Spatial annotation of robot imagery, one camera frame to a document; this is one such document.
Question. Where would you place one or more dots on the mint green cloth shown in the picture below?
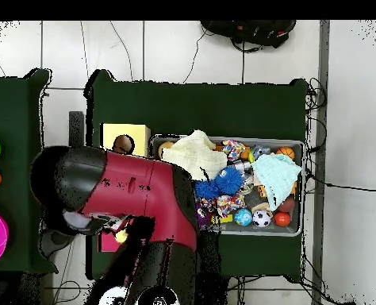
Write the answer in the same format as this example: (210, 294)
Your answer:
(278, 178)

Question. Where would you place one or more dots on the wooden box with three holes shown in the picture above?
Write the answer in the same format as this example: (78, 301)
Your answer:
(140, 136)

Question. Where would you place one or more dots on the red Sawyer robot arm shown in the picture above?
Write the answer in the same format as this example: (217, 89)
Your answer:
(127, 190)

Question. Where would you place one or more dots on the dark green tablecloth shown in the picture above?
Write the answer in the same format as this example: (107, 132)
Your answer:
(207, 101)
(16, 127)

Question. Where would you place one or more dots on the shallow mesh bin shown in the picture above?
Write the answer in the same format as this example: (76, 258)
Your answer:
(270, 232)

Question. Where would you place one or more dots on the small soccer ball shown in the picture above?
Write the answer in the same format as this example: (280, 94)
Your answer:
(261, 218)

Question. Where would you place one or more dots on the black backpack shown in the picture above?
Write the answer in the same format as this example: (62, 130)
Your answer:
(254, 31)

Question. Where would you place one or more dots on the blue spiky toy with eyes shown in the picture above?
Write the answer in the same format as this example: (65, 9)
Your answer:
(228, 180)

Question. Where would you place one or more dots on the yellow plush duck toy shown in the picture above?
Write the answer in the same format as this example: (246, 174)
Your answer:
(122, 236)

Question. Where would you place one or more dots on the small orange basketball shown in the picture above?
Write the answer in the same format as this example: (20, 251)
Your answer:
(285, 152)

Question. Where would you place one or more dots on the blue globe print ball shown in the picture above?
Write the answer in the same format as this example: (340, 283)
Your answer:
(243, 217)

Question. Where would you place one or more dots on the cream yellow cloth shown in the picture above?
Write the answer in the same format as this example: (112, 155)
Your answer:
(191, 155)

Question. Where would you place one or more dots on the black stand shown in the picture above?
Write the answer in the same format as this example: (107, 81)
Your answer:
(76, 127)

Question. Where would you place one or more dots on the colourful knotted cloth toy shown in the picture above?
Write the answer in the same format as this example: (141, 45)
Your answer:
(227, 203)

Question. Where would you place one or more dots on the red orange ball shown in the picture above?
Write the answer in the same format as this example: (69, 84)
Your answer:
(282, 219)

